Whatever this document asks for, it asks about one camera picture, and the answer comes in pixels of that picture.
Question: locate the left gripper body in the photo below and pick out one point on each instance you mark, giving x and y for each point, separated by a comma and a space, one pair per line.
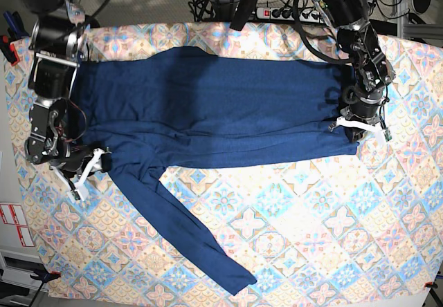
362, 106

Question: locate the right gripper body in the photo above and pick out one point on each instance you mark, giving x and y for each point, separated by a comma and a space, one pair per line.
69, 159

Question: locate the blue long-sleeve T-shirt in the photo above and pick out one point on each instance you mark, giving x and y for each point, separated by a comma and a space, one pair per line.
184, 107

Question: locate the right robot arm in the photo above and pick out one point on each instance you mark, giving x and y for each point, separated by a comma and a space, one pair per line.
58, 44

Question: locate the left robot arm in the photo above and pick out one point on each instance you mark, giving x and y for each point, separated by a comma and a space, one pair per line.
356, 37

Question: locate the red white labels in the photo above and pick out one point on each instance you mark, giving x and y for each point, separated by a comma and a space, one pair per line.
15, 231

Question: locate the patterned tile tablecloth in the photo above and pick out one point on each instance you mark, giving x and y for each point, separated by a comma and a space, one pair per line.
324, 232

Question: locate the blue clamp bottom-left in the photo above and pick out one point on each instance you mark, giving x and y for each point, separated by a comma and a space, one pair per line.
44, 276

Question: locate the white power strip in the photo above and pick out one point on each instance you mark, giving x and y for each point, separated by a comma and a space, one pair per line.
307, 16

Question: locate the red black clamp top-left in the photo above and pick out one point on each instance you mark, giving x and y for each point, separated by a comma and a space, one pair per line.
9, 51

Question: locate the red clamp bottom-right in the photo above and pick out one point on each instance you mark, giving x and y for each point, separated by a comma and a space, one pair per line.
432, 285

